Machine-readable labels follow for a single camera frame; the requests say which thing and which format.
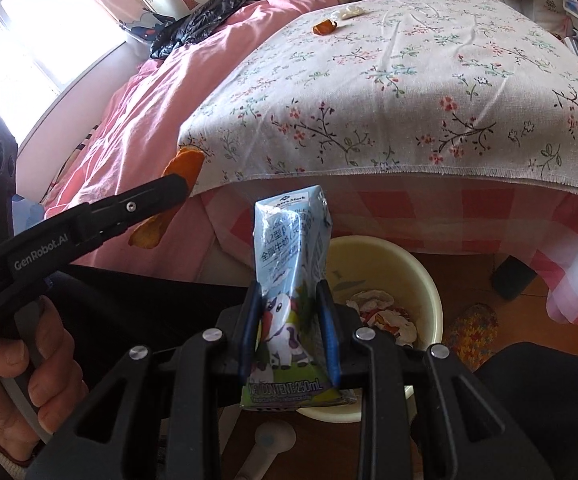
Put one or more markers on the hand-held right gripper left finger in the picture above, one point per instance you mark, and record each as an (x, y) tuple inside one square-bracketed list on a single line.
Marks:
[(250, 330)]

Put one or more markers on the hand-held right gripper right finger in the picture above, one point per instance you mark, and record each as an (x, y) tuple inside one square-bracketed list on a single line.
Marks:
[(330, 335)]

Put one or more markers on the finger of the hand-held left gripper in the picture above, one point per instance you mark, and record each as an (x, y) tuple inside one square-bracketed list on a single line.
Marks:
[(129, 207)]

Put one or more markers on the large white tissue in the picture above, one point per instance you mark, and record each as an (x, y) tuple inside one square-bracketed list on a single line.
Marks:
[(371, 301)]

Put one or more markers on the long orange peel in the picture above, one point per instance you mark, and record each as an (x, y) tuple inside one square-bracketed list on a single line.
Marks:
[(189, 162)]

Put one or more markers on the blue milk carton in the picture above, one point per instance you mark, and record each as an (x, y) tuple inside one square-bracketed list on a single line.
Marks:
[(289, 240)]

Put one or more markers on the pale yellow trash bin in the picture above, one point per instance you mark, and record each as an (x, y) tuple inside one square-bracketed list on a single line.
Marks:
[(419, 280)]

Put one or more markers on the person's left hand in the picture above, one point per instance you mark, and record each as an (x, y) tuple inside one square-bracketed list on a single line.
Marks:
[(54, 365)]

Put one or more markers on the red white crumpled packet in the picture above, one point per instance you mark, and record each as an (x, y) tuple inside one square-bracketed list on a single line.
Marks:
[(394, 327)]

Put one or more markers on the person's black pants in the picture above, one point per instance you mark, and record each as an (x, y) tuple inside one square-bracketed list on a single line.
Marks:
[(144, 305)]

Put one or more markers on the pink duvet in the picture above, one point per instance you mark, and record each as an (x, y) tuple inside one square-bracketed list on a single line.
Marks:
[(159, 110)]

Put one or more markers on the pink checked cloth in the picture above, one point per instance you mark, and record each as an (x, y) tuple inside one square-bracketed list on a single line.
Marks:
[(444, 215)]

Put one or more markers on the cartoon print cushion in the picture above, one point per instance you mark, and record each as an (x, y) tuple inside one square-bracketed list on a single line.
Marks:
[(141, 27)]

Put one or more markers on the black puffer jacket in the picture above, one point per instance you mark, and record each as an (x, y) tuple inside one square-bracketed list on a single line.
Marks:
[(194, 22)]

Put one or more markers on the window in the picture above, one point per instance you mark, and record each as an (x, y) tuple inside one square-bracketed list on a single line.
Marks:
[(34, 30)]

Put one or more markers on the floral tablecloth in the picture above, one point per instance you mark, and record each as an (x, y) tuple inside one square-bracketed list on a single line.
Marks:
[(419, 95)]

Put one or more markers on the small orange peel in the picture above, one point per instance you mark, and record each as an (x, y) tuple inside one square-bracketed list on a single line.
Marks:
[(325, 27)]

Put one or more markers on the small crumpled white tissue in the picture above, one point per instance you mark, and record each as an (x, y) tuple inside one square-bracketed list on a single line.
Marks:
[(351, 11)]

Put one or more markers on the white leaf print bag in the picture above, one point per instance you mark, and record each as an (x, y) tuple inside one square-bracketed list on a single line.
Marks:
[(554, 2)]

